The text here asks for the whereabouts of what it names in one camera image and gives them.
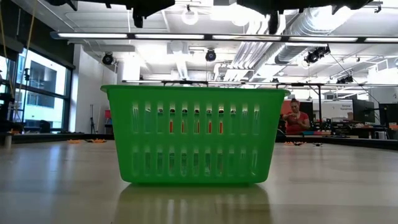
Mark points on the round white ceiling lamp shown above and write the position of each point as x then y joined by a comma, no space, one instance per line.
190,17

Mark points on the person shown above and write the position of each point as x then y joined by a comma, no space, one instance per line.
297,123

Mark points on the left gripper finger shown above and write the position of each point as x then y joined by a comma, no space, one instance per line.
155,5

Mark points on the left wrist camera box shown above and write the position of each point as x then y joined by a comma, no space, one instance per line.
138,20

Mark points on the cluttered office desk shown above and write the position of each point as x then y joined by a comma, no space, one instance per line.
351,129

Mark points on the large office window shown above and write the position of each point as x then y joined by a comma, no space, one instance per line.
43,109

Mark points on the small red box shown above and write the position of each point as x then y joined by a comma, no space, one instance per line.
108,114

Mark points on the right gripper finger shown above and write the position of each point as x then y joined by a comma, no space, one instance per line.
258,5

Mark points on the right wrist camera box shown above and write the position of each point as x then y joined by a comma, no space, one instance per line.
273,23

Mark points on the dark office chair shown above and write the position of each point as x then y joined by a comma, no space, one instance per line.
44,127

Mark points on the black computer monitor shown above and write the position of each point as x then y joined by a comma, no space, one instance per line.
363,111
388,114

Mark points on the black aluminium table frame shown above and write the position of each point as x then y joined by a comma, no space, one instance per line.
46,137

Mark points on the black bin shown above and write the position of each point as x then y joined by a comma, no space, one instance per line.
109,129

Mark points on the thin black tripod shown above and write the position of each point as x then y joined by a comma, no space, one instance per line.
92,124

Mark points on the long ceiling light strip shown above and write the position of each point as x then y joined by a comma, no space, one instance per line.
93,35

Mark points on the black ceiling spotlight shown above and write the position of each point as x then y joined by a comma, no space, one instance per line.
315,55
345,80
107,58
210,55

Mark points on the silver air duct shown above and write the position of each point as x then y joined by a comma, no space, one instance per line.
289,54

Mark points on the grey cylinder post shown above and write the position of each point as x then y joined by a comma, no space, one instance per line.
7,140

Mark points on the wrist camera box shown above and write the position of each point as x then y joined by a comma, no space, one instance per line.
273,23
138,20

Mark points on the green plastic basket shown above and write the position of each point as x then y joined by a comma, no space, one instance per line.
199,96

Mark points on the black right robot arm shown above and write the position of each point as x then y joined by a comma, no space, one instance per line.
351,3

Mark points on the small orange pumpkin decoration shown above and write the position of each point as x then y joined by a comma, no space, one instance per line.
99,141
289,143
74,141

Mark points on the small black plastic spider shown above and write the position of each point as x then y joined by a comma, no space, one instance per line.
317,144
299,143

